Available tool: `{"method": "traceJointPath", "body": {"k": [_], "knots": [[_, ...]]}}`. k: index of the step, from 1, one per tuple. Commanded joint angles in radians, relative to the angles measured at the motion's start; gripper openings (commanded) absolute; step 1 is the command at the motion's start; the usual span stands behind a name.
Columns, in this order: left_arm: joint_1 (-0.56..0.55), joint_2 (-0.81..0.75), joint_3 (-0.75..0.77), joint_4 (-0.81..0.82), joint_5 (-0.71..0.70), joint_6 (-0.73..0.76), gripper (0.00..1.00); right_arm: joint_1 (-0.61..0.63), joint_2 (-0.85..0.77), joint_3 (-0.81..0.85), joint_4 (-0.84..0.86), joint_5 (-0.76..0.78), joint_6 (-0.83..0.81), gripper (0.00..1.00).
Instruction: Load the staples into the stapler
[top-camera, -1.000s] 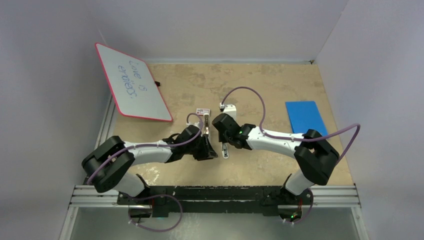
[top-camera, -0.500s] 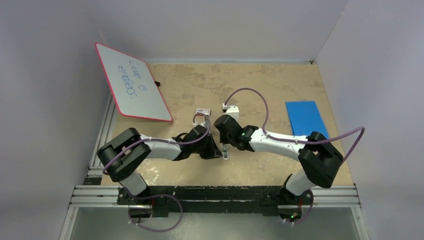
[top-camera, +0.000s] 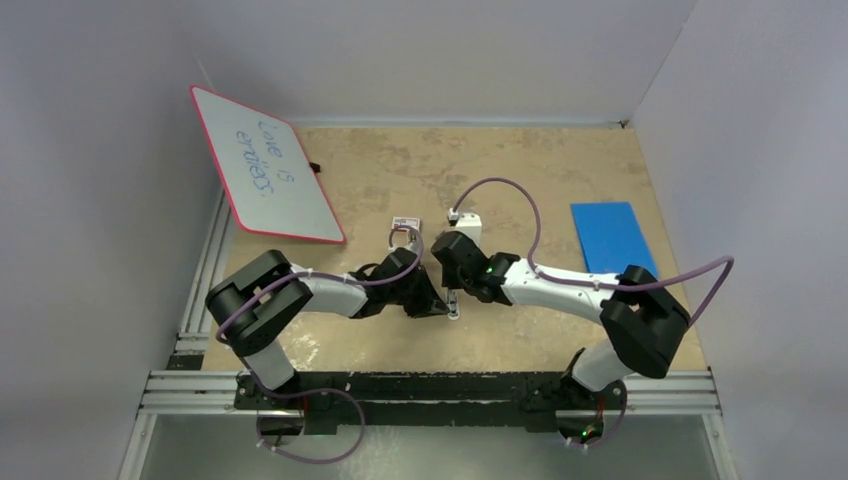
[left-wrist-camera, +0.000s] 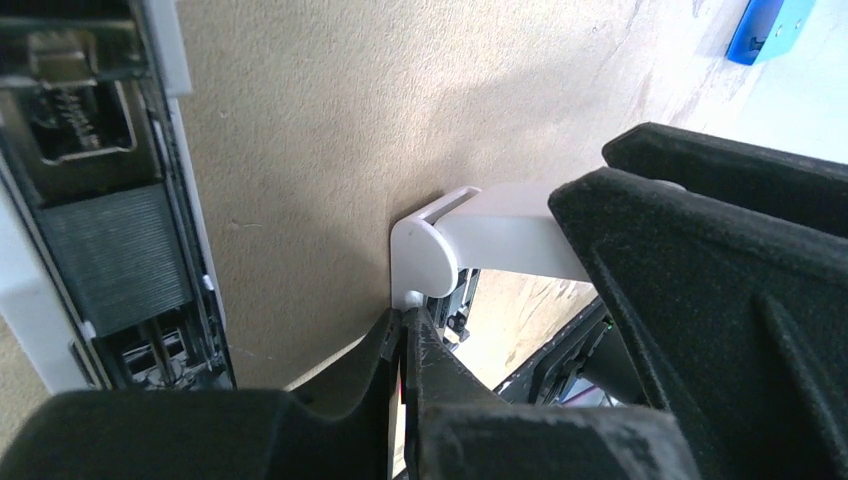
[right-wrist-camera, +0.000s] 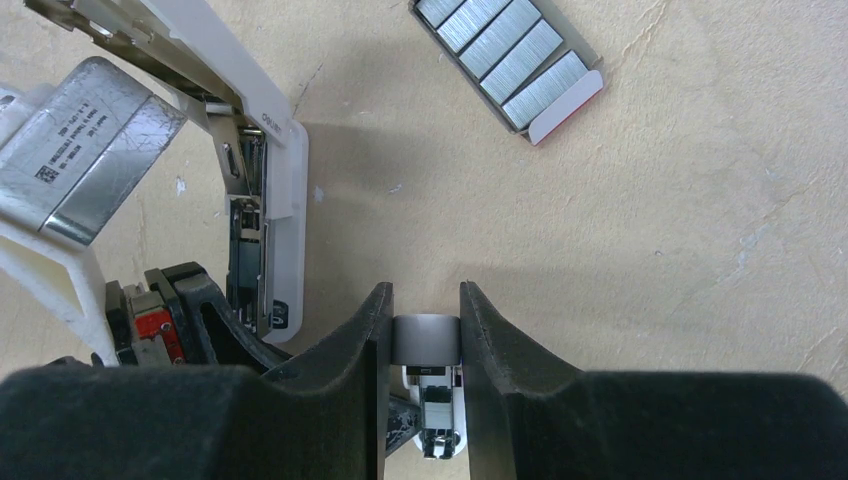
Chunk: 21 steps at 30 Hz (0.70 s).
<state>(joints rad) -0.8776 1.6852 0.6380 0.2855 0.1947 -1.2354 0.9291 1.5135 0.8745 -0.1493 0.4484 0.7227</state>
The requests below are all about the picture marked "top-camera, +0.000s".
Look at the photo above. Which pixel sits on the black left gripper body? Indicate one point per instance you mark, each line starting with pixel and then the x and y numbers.
pixel 415 297

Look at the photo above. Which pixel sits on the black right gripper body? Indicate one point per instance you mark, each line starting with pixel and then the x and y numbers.
pixel 451 281

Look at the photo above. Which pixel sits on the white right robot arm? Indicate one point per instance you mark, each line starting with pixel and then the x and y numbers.
pixel 644 326

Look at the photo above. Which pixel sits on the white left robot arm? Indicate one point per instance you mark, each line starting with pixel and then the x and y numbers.
pixel 253 306

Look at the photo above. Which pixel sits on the blue notebook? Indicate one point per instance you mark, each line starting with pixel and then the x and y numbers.
pixel 611 238

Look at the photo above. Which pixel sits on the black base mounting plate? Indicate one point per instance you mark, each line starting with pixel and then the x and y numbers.
pixel 536 401

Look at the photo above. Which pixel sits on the red framed whiteboard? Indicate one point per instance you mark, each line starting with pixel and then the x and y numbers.
pixel 270 184

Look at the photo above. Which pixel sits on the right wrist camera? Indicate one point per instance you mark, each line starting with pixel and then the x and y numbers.
pixel 468 223

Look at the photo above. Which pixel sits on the aluminium frame rail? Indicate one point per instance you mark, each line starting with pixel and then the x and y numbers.
pixel 171 392

